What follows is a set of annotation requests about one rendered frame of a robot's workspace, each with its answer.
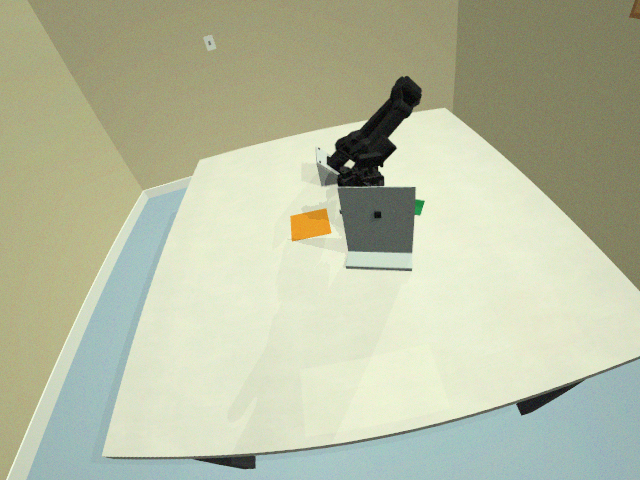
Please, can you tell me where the orange flat square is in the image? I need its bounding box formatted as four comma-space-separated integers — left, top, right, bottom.
290, 208, 331, 241

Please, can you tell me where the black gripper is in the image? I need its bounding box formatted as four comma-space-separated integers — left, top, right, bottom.
357, 152, 385, 187

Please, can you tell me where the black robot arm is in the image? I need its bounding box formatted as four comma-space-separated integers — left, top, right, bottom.
327, 76, 422, 188

